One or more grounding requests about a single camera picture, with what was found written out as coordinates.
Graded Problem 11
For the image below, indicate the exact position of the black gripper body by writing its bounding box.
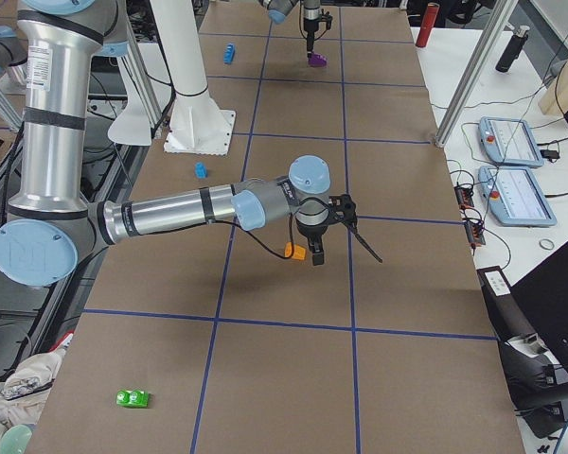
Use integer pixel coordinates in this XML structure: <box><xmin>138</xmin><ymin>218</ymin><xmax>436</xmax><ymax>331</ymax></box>
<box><xmin>303</xmin><ymin>0</ymin><xmax>321</xmax><ymax>31</ymax></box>
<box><xmin>295</xmin><ymin>208</ymin><xmax>328</xmax><ymax>243</ymax></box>

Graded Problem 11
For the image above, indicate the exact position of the orange trapezoid block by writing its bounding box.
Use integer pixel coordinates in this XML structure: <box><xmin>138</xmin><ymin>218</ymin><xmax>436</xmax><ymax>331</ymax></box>
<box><xmin>284</xmin><ymin>242</ymin><xmax>307</xmax><ymax>261</ymax></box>

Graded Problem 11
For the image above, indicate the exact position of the purple trapezoid block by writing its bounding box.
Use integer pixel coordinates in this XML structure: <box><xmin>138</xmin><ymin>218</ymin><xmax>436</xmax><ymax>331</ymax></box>
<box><xmin>308</xmin><ymin>53</ymin><xmax>328</xmax><ymax>67</ymax></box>

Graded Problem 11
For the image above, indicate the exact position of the long blue four-stud brick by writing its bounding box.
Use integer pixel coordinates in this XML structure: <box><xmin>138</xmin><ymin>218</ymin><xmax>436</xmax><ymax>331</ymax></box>
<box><xmin>223</xmin><ymin>43</ymin><xmax>236</xmax><ymax>64</ymax></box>

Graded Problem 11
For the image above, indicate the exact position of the red cylinder bottle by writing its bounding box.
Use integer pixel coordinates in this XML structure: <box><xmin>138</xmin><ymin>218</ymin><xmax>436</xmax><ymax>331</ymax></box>
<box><xmin>416</xmin><ymin>2</ymin><xmax>440</xmax><ymax>48</ymax></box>

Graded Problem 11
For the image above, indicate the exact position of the small blue block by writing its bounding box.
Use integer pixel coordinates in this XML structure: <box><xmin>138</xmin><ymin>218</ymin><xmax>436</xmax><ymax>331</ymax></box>
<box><xmin>194</xmin><ymin>162</ymin><xmax>208</xmax><ymax>179</ymax></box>

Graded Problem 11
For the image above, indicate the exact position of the black cylinder flashlight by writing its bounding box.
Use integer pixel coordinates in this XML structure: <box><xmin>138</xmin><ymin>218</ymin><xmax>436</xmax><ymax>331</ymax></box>
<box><xmin>495</xmin><ymin>26</ymin><xmax>530</xmax><ymax>73</ymax></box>

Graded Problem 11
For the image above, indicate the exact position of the near teach pendant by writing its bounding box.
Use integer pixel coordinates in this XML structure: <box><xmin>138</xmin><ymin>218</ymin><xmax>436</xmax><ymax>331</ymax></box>
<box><xmin>478</xmin><ymin>166</ymin><xmax>557</xmax><ymax>227</ymax></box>

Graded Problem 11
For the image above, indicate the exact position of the teach pendant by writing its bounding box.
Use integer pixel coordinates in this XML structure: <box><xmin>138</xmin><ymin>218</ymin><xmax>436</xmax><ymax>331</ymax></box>
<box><xmin>478</xmin><ymin>116</ymin><xmax>544</xmax><ymax>168</ymax></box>
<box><xmin>478</xmin><ymin>166</ymin><xmax>557</xmax><ymax>227</ymax></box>

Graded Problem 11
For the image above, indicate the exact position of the far teach pendant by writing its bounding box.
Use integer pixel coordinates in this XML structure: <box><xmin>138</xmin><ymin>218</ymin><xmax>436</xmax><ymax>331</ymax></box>
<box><xmin>478</xmin><ymin>116</ymin><xmax>544</xmax><ymax>168</ymax></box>

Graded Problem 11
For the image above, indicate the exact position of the black laptop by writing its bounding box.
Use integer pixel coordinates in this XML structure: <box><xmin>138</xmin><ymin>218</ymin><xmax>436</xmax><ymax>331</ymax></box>
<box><xmin>477</xmin><ymin>241</ymin><xmax>568</xmax><ymax>438</ymax></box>

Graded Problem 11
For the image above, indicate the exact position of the green two-stud brick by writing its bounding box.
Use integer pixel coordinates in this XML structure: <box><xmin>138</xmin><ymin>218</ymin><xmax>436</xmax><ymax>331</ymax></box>
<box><xmin>115</xmin><ymin>389</ymin><xmax>151</xmax><ymax>409</ymax></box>

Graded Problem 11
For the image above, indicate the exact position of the crumpled white cloth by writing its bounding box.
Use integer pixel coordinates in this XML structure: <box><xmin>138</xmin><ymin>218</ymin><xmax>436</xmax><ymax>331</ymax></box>
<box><xmin>0</xmin><ymin>351</ymin><xmax>64</xmax><ymax>444</ymax></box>

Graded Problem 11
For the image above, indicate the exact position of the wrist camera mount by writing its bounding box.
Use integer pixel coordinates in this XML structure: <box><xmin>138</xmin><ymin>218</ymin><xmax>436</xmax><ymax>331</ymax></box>
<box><xmin>329</xmin><ymin>194</ymin><xmax>358</xmax><ymax>235</ymax></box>
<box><xmin>319</xmin><ymin>11</ymin><xmax>333</xmax><ymax>30</ymax></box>

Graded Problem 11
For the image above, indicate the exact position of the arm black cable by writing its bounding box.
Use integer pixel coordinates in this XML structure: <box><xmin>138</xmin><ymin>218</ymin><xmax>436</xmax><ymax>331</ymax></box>
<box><xmin>207</xmin><ymin>198</ymin><xmax>342</xmax><ymax>260</ymax></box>

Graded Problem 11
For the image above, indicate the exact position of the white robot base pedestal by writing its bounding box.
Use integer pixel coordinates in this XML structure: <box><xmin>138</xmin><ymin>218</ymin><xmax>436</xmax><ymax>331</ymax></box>
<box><xmin>151</xmin><ymin>0</ymin><xmax>236</xmax><ymax>155</ymax></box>

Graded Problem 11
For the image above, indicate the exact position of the aluminium frame post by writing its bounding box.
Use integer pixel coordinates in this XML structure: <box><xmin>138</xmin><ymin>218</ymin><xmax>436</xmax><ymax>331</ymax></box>
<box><xmin>435</xmin><ymin>0</ymin><xmax>518</xmax><ymax>148</ymax></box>

